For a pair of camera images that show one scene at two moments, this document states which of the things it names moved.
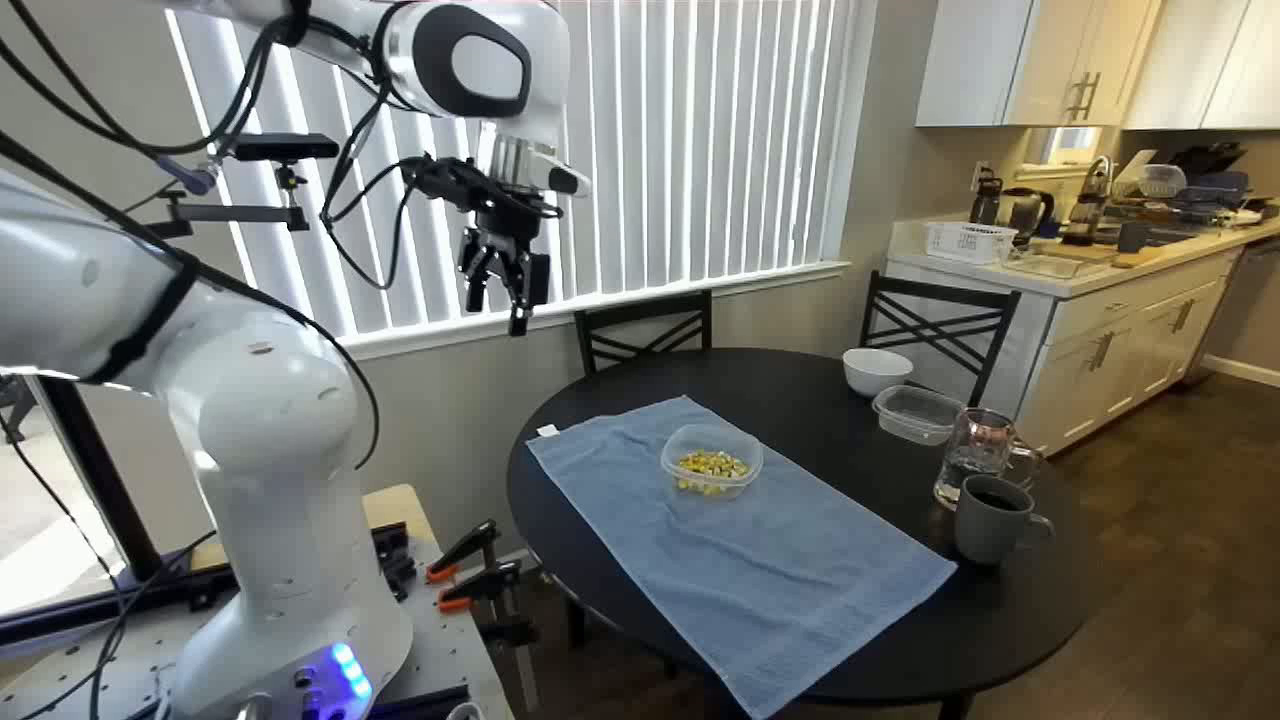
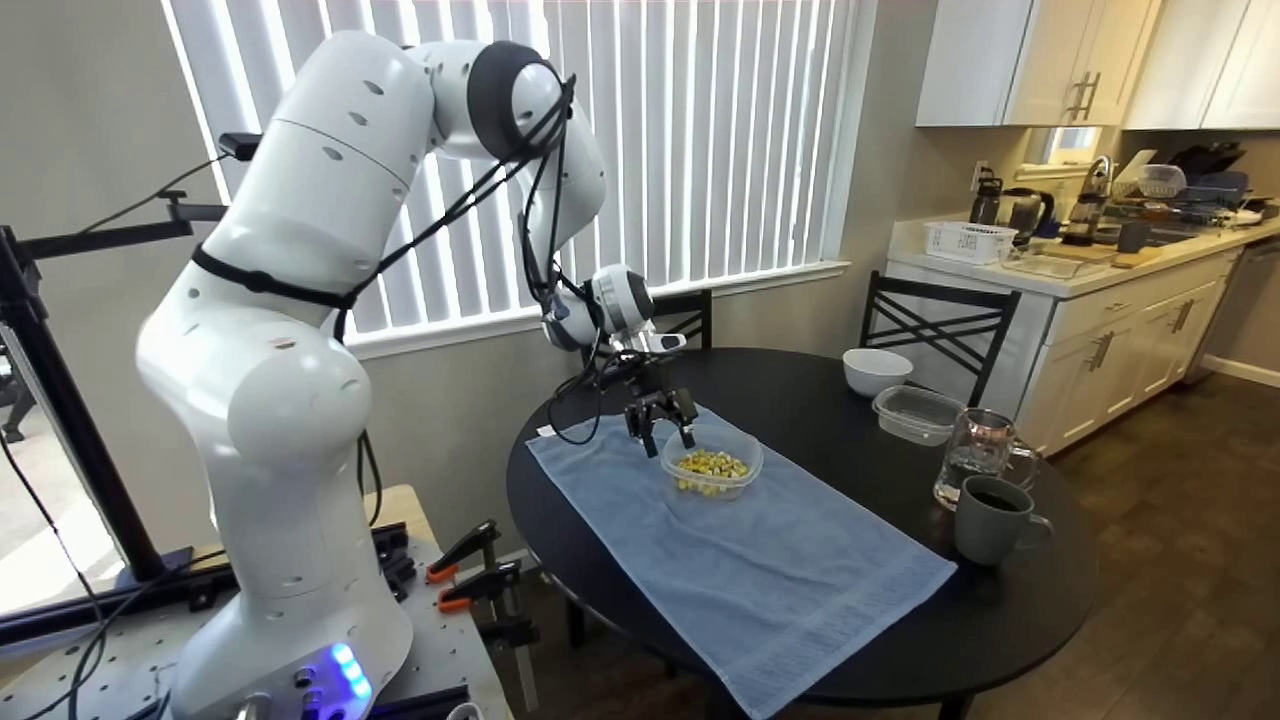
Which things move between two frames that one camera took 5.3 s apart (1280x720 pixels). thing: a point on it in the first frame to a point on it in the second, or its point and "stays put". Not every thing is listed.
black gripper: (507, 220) to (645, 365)
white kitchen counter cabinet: (1094, 331) stays put
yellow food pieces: (711, 473) stays put
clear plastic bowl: (711, 465) stays put
